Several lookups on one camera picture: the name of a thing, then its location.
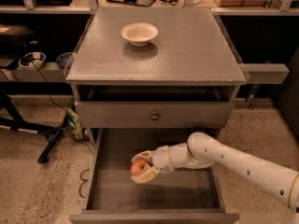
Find round metal drawer knob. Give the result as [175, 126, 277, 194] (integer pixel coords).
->
[151, 113, 160, 120]

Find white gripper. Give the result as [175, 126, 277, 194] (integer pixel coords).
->
[131, 146, 175, 184]

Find grey wooden drawer cabinet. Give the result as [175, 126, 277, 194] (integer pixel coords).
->
[63, 6, 250, 224]

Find white ceramic bowl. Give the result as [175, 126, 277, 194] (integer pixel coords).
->
[121, 22, 158, 47]

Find black stand legs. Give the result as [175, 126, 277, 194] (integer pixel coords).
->
[0, 91, 68, 164]

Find open grey middle drawer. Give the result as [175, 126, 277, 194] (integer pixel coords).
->
[69, 128, 239, 224]

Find black floor cable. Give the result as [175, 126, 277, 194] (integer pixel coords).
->
[78, 168, 92, 199]

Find closed grey top drawer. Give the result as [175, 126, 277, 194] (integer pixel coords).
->
[75, 101, 234, 128]

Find green snack bag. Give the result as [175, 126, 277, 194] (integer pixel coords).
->
[67, 108, 85, 141]

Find white bowl with cable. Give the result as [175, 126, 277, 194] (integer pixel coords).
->
[19, 51, 46, 69]

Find red apple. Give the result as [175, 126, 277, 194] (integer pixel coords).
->
[131, 159, 150, 175]

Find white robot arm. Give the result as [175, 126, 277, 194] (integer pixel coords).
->
[131, 133, 299, 224]

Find dark grey bowl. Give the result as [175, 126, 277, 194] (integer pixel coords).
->
[56, 52, 73, 68]

